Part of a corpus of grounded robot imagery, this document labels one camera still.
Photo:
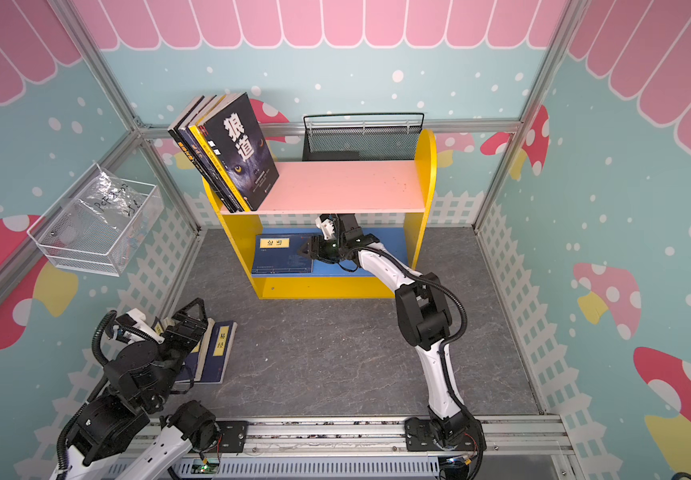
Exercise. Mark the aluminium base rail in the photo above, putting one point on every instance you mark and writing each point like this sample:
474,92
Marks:
388,447

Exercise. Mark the black Murphy's law book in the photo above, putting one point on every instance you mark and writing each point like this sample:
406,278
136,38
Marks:
192,156

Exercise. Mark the white wire wall basket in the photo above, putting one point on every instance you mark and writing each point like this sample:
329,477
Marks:
59,239

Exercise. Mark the clear plastic bag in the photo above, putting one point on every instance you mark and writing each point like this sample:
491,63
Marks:
107,205

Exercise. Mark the navy book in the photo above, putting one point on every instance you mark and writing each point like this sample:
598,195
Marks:
207,362
264,259
160,327
288,261

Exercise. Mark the black wolf book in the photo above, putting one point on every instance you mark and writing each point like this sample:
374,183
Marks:
236,136

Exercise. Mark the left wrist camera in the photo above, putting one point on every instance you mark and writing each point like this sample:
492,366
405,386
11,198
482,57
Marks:
132,327

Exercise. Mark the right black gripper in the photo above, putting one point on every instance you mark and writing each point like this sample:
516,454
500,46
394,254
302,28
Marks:
320,249

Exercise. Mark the purple old man book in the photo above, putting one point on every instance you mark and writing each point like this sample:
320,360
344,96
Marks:
200,153

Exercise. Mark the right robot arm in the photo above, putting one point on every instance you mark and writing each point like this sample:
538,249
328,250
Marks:
429,315

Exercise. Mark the yellow cartoon boy book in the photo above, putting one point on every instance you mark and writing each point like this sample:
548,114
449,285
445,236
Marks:
234,201

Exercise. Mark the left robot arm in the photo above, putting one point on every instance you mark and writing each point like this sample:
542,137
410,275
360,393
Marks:
140,369

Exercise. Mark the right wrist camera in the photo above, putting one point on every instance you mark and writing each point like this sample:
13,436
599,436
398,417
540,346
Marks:
329,226

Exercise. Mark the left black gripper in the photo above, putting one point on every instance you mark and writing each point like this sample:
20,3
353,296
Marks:
200,326

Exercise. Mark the black mesh wire basket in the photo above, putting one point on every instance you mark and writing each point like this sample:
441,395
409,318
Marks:
362,136

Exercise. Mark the yellow pink blue bookshelf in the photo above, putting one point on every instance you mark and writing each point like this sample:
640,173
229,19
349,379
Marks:
360,187

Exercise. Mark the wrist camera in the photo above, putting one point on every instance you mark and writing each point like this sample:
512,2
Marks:
132,327
329,226

